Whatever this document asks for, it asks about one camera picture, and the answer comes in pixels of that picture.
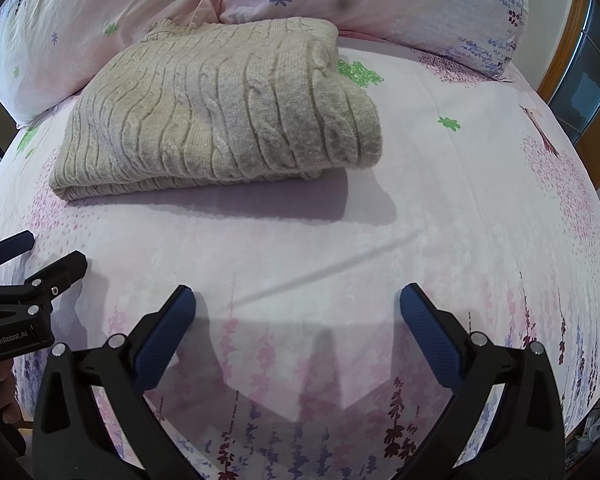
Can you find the wooden framed glass door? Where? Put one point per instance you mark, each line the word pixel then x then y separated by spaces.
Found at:
pixel 562 50

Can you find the floral pink bed sheet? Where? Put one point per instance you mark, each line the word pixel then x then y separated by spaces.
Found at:
pixel 430 220

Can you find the person's left hand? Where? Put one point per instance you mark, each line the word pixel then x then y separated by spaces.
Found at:
pixel 2 385

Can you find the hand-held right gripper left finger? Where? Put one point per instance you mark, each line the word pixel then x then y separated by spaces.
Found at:
pixel 164 336

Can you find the glass door panel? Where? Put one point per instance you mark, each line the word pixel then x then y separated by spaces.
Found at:
pixel 587 75

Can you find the white floral pillow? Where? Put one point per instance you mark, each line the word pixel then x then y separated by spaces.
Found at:
pixel 80 25

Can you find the pink floral pillow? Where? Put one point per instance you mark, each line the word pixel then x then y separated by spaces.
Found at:
pixel 395 0

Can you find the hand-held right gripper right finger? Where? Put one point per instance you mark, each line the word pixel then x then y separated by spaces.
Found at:
pixel 432 336

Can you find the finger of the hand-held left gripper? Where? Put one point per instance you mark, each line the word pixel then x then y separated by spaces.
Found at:
pixel 16 247
pixel 62 272

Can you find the white plastic bag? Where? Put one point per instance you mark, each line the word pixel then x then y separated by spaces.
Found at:
pixel 592 427

